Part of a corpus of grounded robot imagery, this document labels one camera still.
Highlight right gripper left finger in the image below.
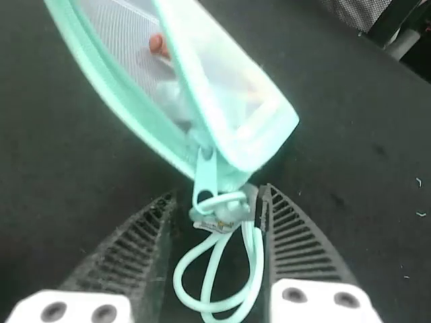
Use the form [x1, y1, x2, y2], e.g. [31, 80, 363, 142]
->
[9, 190, 178, 323]

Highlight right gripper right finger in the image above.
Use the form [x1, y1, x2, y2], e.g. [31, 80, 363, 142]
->
[255, 182, 372, 323]

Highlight mint green mesh zipper pouch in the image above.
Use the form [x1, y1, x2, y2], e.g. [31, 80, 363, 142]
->
[43, 0, 300, 323]

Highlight black mesh chair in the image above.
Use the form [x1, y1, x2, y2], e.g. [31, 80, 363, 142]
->
[321, 0, 431, 85]

